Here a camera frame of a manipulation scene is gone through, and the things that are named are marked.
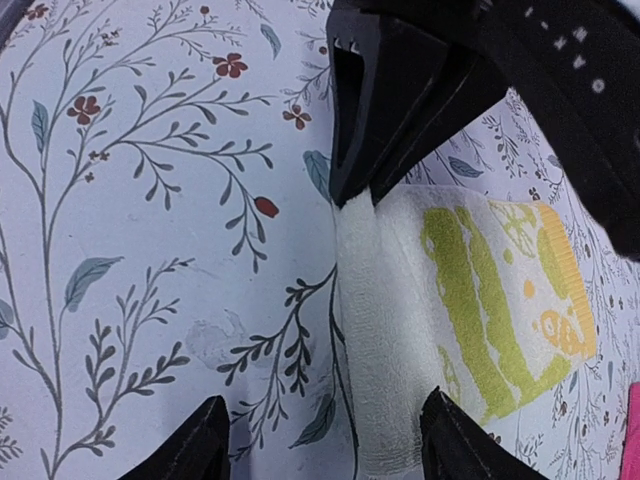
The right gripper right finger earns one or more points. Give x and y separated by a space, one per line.
454 447

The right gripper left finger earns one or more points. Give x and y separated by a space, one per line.
197 450

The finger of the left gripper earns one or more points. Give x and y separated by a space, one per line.
384 69

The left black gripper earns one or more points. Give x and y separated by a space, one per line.
576 66

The green yellow patterned towel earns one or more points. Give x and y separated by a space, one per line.
441 287

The pink towel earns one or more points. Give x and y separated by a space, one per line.
630 467

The floral tablecloth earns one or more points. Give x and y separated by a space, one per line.
168 235

